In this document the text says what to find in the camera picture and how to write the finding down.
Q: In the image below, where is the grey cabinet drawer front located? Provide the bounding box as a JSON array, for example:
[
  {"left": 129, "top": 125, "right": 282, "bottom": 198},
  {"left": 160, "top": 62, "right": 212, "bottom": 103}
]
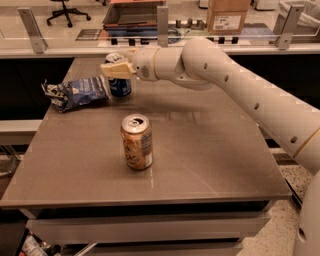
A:
[{"left": 27, "top": 212, "right": 270, "bottom": 244}]

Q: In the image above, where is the right metal glass post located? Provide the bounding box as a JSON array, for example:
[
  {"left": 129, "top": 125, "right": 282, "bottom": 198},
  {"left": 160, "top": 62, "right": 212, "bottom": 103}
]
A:
[{"left": 275, "top": 5, "right": 304, "bottom": 50}]

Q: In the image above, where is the orange soda can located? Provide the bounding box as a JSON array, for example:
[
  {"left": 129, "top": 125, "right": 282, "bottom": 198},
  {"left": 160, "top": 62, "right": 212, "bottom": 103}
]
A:
[{"left": 121, "top": 114, "right": 153, "bottom": 170}]

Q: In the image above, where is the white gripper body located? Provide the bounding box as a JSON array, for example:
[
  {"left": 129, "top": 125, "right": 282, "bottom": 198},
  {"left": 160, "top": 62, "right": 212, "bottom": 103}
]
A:
[{"left": 132, "top": 48, "right": 158, "bottom": 81}]

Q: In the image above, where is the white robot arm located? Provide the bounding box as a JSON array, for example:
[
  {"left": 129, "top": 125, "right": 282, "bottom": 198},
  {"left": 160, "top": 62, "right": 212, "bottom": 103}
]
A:
[{"left": 101, "top": 38, "right": 320, "bottom": 256}]

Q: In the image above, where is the blue pepsi can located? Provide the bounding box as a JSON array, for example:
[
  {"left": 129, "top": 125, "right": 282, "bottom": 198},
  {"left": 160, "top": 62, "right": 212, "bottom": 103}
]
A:
[{"left": 105, "top": 52, "right": 132, "bottom": 98}]

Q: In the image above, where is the black office chair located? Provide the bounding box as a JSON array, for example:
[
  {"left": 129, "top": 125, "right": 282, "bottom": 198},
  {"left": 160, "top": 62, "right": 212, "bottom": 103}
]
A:
[{"left": 46, "top": 0, "right": 91, "bottom": 28}]

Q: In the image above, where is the blue chip bag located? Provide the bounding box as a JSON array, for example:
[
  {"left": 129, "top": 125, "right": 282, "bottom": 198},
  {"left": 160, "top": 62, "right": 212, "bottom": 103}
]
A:
[{"left": 41, "top": 76, "right": 110, "bottom": 113}]

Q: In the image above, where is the left metal glass post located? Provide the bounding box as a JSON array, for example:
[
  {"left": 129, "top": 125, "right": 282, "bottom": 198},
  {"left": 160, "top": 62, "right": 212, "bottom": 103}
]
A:
[{"left": 18, "top": 7, "right": 47, "bottom": 54}]

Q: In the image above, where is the cardboard box with label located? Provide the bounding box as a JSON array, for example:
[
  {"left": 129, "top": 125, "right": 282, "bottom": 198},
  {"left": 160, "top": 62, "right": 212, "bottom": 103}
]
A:
[{"left": 206, "top": 0, "right": 251, "bottom": 35}]

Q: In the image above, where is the grey open tray box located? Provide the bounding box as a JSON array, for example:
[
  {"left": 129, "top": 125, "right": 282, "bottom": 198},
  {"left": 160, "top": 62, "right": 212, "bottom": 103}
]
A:
[{"left": 103, "top": 1, "right": 166, "bottom": 28}]

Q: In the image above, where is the middle metal glass post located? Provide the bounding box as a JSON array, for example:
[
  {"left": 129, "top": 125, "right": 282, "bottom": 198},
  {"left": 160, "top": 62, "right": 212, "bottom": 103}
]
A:
[{"left": 157, "top": 6, "right": 168, "bottom": 47}]

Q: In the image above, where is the metal glass post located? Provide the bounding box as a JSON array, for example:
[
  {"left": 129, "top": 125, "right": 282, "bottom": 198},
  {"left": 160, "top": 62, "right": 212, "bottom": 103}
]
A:
[
  {"left": 18, "top": 7, "right": 47, "bottom": 54},
  {"left": 157, "top": 6, "right": 168, "bottom": 47},
  {"left": 275, "top": 5, "right": 304, "bottom": 50}
]

